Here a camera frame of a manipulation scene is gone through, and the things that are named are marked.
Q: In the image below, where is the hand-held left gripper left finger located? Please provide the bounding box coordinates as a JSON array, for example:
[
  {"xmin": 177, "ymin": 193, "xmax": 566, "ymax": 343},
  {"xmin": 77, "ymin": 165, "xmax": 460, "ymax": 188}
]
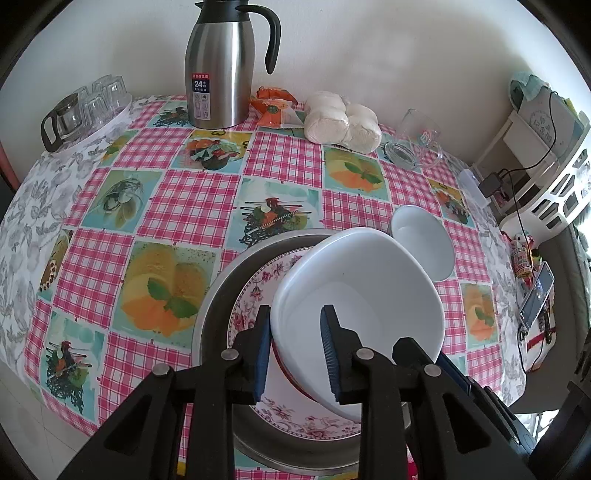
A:
[{"xmin": 55, "ymin": 305, "xmax": 273, "ymax": 480}]

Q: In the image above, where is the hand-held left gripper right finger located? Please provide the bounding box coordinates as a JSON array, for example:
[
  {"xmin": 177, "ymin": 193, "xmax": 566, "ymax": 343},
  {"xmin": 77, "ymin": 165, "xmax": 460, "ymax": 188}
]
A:
[{"xmin": 320, "ymin": 304, "xmax": 541, "ymax": 480}]

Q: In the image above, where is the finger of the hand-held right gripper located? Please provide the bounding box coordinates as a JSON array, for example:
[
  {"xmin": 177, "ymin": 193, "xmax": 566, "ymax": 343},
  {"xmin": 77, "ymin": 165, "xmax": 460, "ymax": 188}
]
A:
[{"xmin": 392, "ymin": 337, "xmax": 474, "ymax": 398}]

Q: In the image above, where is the strawberry print bowl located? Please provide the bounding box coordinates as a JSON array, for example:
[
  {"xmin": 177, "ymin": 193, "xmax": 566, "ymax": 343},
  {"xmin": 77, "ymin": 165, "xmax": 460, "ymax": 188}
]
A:
[{"xmin": 272, "ymin": 339, "xmax": 326, "ymax": 404}]

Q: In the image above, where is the pink floral rimmed plate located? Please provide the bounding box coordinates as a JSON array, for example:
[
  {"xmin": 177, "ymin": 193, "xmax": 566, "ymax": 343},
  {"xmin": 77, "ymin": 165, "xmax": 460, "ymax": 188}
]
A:
[{"xmin": 226, "ymin": 247, "xmax": 375, "ymax": 439}]

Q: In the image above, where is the stainless steel basin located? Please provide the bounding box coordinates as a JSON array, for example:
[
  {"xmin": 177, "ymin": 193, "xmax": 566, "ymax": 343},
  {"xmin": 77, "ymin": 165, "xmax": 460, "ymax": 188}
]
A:
[{"xmin": 190, "ymin": 228, "xmax": 411, "ymax": 474}]

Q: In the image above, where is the large white bowl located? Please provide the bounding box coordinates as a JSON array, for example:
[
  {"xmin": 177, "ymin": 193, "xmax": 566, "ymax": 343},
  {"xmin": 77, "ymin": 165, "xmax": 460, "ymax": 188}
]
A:
[{"xmin": 270, "ymin": 227, "xmax": 446, "ymax": 422}]

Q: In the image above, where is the small white bowl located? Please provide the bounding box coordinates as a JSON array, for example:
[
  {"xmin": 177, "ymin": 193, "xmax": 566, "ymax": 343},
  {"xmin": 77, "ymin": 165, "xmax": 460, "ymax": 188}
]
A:
[{"xmin": 389, "ymin": 204, "xmax": 455, "ymax": 283}]

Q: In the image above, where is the red trimmed white cloth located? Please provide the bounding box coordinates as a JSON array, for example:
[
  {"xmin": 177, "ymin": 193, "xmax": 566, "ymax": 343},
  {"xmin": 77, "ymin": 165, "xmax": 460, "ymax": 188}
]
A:
[{"xmin": 517, "ymin": 295, "xmax": 561, "ymax": 374}]

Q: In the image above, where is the smartphone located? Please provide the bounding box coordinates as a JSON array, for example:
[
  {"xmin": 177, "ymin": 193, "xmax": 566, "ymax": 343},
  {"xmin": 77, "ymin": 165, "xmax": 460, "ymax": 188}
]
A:
[{"xmin": 519, "ymin": 261, "xmax": 555, "ymax": 330}]

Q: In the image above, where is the small colourful bottle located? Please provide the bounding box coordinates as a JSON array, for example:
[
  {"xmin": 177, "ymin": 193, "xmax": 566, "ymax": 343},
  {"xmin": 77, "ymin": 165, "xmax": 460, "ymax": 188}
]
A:
[{"xmin": 510, "ymin": 233, "xmax": 536, "ymax": 280}]

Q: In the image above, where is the pink checked tablecloth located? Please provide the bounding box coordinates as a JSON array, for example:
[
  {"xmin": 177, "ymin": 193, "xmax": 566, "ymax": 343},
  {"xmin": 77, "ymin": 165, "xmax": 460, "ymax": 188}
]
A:
[{"xmin": 23, "ymin": 95, "xmax": 506, "ymax": 480}]

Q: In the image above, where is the white power strip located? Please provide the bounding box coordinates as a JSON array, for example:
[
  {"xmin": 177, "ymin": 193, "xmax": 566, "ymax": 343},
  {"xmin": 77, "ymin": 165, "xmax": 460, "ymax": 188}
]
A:
[{"xmin": 458, "ymin": 169, "xmax": 489, "ymax": 208}]

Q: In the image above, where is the black charger plug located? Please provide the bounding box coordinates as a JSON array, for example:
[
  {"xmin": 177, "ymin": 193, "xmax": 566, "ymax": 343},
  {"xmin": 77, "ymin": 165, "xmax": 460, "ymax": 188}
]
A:
[{"xmin": 478, "ymin": 172, "xmax": 506, "ymax": 197}]

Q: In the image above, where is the white plastic rack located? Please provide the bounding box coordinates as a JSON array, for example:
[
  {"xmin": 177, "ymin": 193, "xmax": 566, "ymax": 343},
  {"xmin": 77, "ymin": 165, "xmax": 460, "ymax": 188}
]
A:
[{"xmin": 471, "ymin": 111, "xmax": 591, "ymax": 232}]

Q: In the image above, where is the clear glass mug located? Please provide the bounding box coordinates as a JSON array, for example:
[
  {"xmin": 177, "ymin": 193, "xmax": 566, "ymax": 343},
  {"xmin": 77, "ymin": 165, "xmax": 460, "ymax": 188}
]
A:
[{"xmin": 385, "ymin": 108, "xmax": 446, "ymax": 172}]

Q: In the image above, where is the bag of white buns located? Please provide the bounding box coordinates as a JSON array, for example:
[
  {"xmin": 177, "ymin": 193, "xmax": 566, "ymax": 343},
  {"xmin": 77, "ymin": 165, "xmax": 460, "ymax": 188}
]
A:
[{"xmin": 303, "ymin": 91, "xmax": 382, "ymax": 155}]

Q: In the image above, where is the orange snack packet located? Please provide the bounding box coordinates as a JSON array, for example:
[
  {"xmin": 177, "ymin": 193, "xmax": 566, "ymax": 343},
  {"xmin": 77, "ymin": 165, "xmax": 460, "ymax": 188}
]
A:
[
  {"xmin": 255, "ymin": 86, "xmax": 297, "ymax": 103},
  {"xmin": 250, "ymin": 98, "xmax": 305, "ymax": 130}
]

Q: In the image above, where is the grey box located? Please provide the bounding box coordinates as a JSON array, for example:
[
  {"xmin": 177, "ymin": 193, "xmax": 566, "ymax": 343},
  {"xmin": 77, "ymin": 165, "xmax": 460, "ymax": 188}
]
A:
[{"xmin": 513, "ymin": 90, "xmax": 580, "ymax": 139}]

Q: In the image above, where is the white tray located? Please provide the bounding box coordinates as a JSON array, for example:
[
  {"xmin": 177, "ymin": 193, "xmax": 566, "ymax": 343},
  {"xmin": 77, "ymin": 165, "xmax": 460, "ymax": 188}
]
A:
[{"xmin": 46, "ymin": 95, "xmax": 134, "ymax": 155}]

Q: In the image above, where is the stainless steel thermos jug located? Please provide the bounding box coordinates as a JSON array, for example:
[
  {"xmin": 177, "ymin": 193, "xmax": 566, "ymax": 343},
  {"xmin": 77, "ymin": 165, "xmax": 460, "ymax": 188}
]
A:
[{"xmin": 185, "ymin": 0, "xmax": 282, "ymax": 130}]

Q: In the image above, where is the glass teapot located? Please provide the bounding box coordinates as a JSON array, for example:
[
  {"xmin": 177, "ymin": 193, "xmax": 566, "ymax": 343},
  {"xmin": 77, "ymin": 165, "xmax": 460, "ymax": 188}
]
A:
[{"xmin": 41, "ymin": 92, "xmax": 86, "ymax": 153}]

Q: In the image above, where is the black phone cable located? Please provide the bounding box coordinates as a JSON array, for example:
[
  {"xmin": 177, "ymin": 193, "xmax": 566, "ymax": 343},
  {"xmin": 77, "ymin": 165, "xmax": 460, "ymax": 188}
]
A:
[{"xmin": 517, "ymin": 318, "xmax": 555, "ymax": 374}]

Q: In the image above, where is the black charger cable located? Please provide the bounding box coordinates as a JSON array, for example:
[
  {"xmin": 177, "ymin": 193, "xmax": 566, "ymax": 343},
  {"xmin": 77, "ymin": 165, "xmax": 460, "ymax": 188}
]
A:
[{"xmin": 499, "ymin": 90, "xmax": 561, "ymax": 185}]

